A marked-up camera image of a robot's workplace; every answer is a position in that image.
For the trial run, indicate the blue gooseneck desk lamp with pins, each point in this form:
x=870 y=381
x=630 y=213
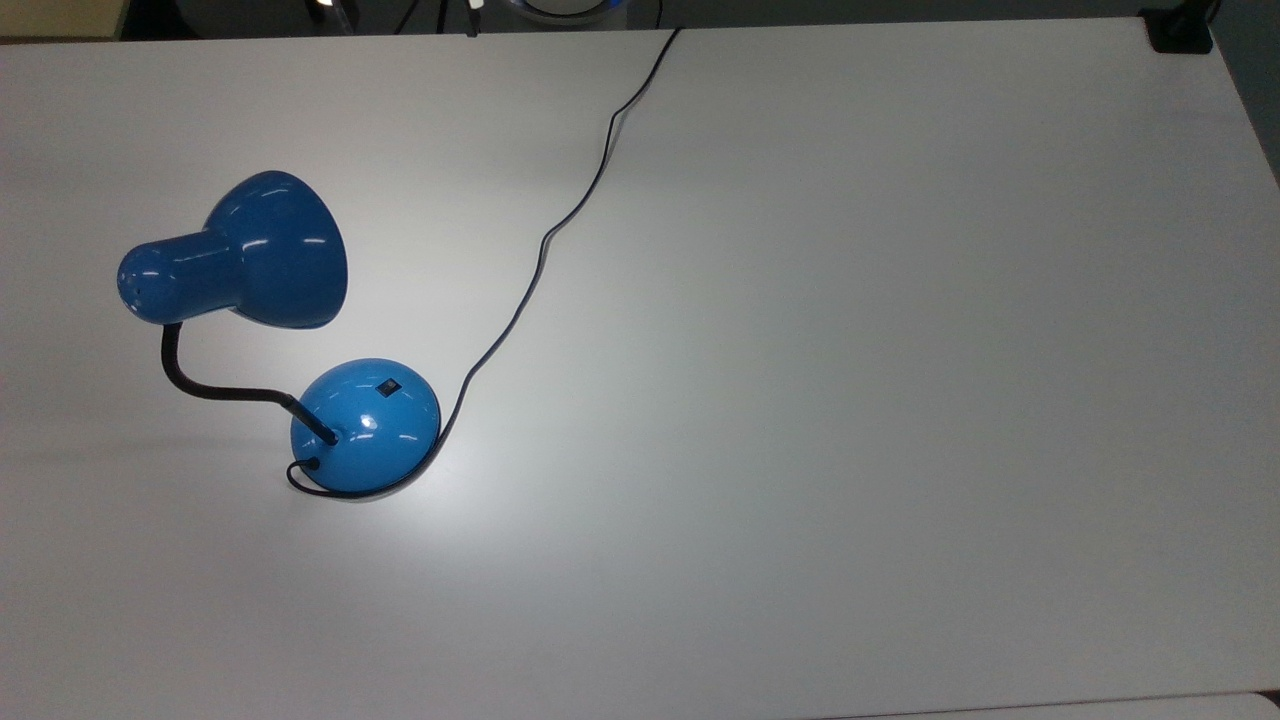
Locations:
x=270 y=250

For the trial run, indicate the beige wooden board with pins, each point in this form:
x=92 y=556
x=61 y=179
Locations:
x=60 y=16

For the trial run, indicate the black clamp mount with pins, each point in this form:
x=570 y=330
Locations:
x=1180 y=35

